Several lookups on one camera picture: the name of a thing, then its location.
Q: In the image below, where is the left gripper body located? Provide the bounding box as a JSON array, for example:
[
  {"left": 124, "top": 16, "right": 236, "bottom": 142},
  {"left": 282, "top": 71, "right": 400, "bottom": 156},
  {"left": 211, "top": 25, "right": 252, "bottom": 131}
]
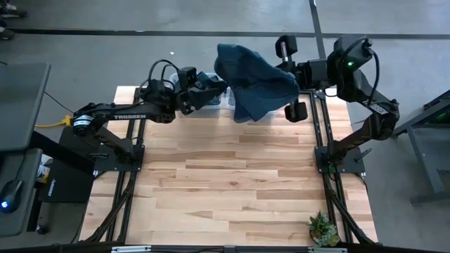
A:
[{"left": 174, "top": 82, "right": 212, "bottom": 115}]

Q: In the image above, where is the white yellow bottle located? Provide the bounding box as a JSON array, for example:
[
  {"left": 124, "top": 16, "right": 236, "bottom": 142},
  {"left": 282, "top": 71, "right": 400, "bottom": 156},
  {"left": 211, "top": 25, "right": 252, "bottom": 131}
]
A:
[{"left": 37, "top": 154, "right": 53, "bottom": 183}]

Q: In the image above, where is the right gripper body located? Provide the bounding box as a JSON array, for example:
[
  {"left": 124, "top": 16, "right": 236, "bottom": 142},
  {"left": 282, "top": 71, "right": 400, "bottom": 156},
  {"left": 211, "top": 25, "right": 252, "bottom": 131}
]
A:
[{"left": 275, "top": 34, "right": 331, "bottom": 123}]

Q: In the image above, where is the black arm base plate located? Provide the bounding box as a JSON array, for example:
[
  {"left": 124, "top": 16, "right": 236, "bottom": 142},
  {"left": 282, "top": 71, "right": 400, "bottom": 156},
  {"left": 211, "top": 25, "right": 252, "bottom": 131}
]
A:
[
  {"left": 314, "top": 145, "right": 366, "bottom": 176},
  {"left": 93, "top": 145, "right": 145, "bottom": 173}
]

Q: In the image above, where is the yellow power plug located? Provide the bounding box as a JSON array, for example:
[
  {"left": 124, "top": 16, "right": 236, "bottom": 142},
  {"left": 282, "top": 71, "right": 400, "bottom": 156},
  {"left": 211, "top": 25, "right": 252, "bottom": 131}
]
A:
[{"left": 34, "top": 115, "right": 75, "bottom": 129}]

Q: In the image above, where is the clear plastic container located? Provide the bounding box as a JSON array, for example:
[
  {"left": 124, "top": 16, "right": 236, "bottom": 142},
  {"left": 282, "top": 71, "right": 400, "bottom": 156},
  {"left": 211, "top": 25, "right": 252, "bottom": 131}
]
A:
[
  {"left": 168, "top": 72, "right": 226, "bottom": 119},
  {"left": 224, "top": 86, "right": 282, "bottom": 119}
]

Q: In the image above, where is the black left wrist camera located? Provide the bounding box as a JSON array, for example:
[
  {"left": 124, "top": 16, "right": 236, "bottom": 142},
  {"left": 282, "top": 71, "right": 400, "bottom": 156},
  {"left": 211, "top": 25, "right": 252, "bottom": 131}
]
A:
[{"left": 177, "top": 66, "right": 198, "bottom": 88}]

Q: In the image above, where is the silver metal bracket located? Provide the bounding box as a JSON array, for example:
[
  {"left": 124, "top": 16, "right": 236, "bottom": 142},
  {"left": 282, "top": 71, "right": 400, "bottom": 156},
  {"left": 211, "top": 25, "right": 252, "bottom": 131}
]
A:
[
  {"left": 308, "top": 247, "right": 347, "bottom": 253},
  {"left": 111, "top": 245, "right": 152, "bottom": 253}
]

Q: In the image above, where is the black white sneaker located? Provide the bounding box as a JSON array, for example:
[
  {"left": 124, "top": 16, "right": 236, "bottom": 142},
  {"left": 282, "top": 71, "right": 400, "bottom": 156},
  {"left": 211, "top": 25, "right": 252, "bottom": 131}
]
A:
[
  {"left": 0, "top": 26, "right": 17, "bottom": 41},
  {"left": 0, "top": 2, "right": 28, "bottom": 18}
]

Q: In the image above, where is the thin black floor cable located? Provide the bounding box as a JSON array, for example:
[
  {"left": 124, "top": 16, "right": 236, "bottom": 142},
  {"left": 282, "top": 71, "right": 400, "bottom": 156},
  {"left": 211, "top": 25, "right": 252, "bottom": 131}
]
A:
[{"left": 44, "top": 91, "right": 77, "bottom": 115}]

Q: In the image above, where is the grey desk surface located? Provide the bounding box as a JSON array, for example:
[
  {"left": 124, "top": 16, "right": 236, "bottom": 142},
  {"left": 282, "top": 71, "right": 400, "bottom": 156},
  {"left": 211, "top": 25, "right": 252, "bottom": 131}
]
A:
[{"left": 0, "top": 63, "right": 51, "bottom": 153}]

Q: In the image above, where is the black Trossen controller box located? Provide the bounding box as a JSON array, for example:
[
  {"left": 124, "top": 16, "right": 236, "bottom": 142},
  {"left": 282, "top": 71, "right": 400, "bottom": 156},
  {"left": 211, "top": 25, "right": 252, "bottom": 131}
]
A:
[{"left": 38, "top": 161, "right": 96, "bottom": 205}]

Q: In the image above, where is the small green potted plant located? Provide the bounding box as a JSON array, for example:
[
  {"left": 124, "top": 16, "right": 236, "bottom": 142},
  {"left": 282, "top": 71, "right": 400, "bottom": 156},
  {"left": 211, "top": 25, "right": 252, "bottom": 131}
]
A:
[{"left": 308, "top": 210, "right": 341, "bottom": 247}]

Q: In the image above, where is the black computer mouse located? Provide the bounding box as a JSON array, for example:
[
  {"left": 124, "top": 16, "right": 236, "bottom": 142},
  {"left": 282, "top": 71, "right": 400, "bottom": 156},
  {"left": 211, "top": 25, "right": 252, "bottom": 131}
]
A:
[{"left": 0, "top": 179, "right": 24, "bottom": 214}]

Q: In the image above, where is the black metal table frame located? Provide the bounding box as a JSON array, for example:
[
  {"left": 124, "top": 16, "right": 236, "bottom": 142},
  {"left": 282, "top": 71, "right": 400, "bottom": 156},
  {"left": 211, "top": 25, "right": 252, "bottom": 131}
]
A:
[{"left": 84, "top": 86, "right": 379, "bottom": 245}]

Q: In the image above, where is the grey metal cart frame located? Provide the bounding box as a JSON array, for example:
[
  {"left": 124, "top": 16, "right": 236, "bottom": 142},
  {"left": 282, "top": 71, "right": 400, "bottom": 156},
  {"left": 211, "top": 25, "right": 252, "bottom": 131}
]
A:
[{"left": 388, "top": 89, "right": 450, "bottom": 205}]

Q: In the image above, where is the grey mouse shelf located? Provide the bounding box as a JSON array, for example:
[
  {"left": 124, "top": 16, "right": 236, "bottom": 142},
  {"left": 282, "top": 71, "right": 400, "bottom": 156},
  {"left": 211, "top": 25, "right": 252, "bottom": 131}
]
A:
[{"left": 0, "top": 148, "right": 43, "bottom": 237}]

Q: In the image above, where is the faded blue cap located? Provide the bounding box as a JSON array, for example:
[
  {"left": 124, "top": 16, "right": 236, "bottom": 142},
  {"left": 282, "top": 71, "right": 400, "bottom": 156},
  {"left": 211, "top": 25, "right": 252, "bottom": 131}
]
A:
[{"left": 213, "top": 43, "right": 301, "bottom": 124}]

